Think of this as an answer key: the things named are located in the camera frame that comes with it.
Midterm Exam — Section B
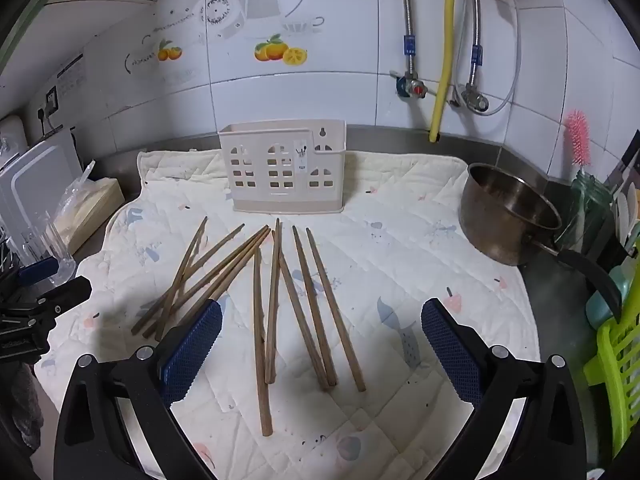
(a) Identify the green plastic basket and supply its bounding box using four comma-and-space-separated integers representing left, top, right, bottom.
582, 240, 640, 461

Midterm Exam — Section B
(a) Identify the wall socket with plug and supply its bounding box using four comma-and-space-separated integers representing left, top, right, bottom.
37, 85, 61, 133

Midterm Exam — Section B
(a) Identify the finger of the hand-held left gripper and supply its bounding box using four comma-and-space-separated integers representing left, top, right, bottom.
0, 257, 60, 293
10, 276, 93, 328

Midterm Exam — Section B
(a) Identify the pink bottle brush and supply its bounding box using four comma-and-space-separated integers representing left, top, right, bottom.
564, 109, 592, 170

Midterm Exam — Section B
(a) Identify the white plastic cutting board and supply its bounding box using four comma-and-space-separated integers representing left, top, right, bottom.
0, 127, 83, 266

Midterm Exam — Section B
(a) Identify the white plastic spoon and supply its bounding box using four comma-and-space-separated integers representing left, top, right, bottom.
616, 182, 640, 241

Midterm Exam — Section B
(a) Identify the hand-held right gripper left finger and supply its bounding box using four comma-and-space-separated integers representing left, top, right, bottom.
54, 299, 223, 480

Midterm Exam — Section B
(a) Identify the beige plastic chopstick holder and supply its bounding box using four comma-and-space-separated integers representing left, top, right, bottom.
218, 119, 347, 215

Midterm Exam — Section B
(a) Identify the green glass jar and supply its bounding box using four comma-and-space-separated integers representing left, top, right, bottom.
555, 169, 616, 256

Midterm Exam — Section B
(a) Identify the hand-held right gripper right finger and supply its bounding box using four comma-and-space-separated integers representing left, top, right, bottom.
420, 297, 588, 480

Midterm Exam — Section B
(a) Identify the clear drinking glass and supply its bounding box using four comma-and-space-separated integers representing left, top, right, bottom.
20, 220, 76, 281

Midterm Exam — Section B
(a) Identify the steel pot with black handle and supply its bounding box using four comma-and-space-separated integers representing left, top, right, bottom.
459, 162, 623, 323

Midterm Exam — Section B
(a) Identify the water valve with red handle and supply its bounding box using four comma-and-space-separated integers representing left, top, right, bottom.
390, 70, 430, 101

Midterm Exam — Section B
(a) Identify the metal water valve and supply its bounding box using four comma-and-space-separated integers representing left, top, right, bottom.
447, 82, 491, 113

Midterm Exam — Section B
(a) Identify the brown wooden chopstick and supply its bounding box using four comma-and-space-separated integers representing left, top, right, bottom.
291, 225, 339, 387
154, 216, 209, 342
252, 247, 274, 437
305, 228, 367, 392
271, 230, 331, 391
175, 230, 273, 331
264, 218, 282, 385
131, 223, 246, 336
142, 225, 271, 339

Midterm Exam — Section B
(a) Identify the thin white tube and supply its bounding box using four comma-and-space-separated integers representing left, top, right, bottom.
487, 0, 523, 113

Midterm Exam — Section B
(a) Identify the braided metal hose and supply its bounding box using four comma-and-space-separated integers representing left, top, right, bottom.
398, 0, 418, 78
462, 0, 485, 88

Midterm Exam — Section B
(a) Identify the teal cup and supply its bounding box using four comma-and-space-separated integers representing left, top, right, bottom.
585, 265, 632, 328

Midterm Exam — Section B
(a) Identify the cream quilted printed mat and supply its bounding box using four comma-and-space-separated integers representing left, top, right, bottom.
30, 147, 543, 480

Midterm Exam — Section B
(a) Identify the yellow hose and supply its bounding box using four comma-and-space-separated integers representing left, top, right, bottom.
429, 0, 463, 143

